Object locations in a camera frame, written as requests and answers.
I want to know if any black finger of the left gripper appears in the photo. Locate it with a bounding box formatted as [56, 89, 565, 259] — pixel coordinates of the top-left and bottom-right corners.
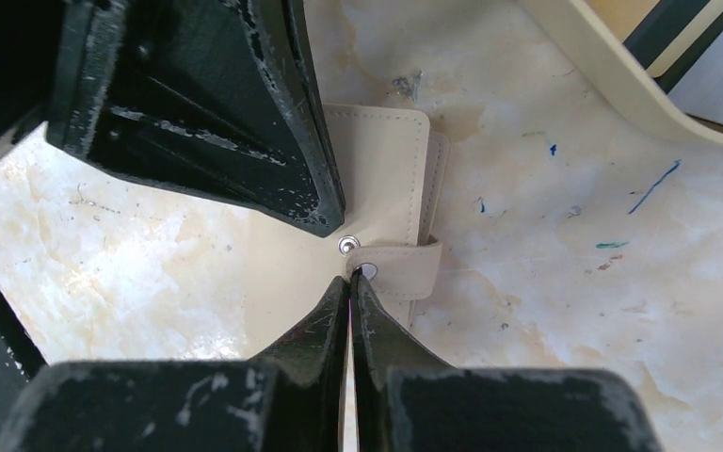
[46, 1, 345, 237]

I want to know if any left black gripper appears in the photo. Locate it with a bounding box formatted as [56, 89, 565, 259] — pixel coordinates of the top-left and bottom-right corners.
[0, 0, 94, 170]

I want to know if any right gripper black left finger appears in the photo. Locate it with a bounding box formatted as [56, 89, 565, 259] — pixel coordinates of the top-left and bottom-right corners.
[0, 277, 349, 451]

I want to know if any cream card holder tray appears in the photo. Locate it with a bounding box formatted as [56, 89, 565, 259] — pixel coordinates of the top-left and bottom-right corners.
[517, 0, 723, 151]

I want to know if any beige card sleeve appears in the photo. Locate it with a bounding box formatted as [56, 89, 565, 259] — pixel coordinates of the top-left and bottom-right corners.
[245, 105, 449, 353]

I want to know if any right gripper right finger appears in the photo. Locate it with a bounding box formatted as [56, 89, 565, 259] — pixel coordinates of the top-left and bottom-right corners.
[349, 271, 662, 451]

